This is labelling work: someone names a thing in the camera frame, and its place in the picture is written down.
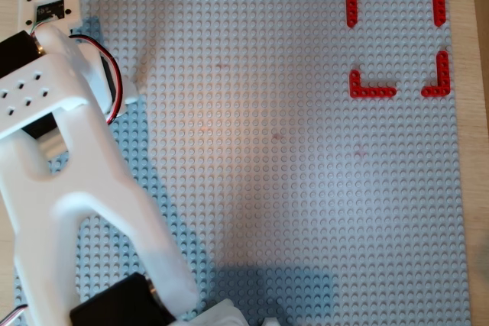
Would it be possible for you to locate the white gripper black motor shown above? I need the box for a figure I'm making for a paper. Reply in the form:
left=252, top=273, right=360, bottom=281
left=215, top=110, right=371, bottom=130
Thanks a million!
left=76, top=39, right=153, bottom=123

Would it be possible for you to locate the grey Lego baseplate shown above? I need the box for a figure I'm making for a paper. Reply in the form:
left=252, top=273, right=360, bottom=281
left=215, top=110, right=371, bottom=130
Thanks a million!
left=13, top=0, right=473, bottom=326

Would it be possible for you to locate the red L-shaped Lego beam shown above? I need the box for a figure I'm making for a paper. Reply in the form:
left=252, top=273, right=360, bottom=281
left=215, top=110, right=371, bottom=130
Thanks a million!
left=415, top=0, right=446, bottom=27
left=345, top=0, right=374, bottom=28
left=349, top=69, right=397, bottom=99
left=421, top=50, right=452, bottom=98

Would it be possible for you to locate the red black gripper motor cable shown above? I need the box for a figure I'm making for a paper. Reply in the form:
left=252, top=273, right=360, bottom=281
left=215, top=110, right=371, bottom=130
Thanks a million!
left=68, top=34, right=125, bottom=125

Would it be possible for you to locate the red white servo cable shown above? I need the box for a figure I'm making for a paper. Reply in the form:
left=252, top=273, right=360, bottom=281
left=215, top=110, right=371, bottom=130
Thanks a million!
left=0, top=304, right=28, bottom=326

